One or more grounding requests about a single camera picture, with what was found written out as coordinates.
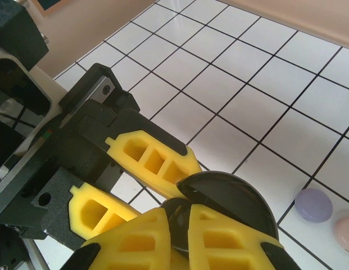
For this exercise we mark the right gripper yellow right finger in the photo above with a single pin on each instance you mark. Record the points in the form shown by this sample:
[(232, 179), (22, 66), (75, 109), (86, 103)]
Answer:
[(227, 244)]

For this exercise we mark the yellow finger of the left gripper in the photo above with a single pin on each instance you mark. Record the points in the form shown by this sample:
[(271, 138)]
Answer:
[(168, 157), (78, 197)]

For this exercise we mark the purple earbud charging case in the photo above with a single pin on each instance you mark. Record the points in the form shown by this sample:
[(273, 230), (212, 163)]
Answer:
[(313, 205)]

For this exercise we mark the pink earbud charging case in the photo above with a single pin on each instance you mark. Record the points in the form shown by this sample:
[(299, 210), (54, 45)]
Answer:
[(345, 233)]

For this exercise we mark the black earbud charging case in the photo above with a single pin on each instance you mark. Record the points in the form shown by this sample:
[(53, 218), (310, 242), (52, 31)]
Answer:
[(227, 197)]

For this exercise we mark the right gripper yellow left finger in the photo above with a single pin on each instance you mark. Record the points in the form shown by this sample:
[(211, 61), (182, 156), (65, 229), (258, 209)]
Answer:
[(129, 247)]

